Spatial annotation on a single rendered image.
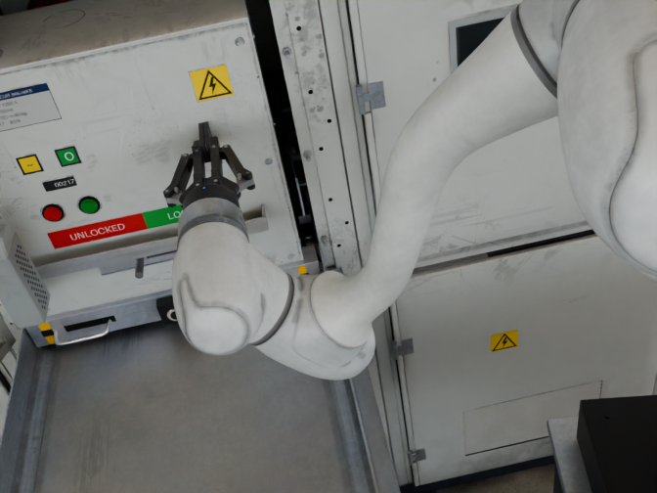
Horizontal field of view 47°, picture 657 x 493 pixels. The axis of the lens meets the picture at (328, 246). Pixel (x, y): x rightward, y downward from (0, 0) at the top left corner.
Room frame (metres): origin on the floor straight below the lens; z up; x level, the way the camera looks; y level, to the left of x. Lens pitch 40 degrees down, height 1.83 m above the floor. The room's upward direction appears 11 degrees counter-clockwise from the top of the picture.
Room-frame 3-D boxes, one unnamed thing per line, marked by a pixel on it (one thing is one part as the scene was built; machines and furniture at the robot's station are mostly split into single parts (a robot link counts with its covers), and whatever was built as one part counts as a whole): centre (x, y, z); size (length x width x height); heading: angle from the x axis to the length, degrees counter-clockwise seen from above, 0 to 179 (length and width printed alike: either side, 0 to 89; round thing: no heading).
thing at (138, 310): (1.06, 0.29, 0.89); 0.54 x 0.05 x 0.06; 92
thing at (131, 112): (1.04, 0.29, 1.15); 0.48 x 0.01 x 0.48; 92
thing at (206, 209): (0.79, 0.14, 1.23); 0.09 x 0.06 x 0.09; 92
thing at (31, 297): (0.97, 0.50, 1.09); 0.08 x 0.05 x 0.17; 2
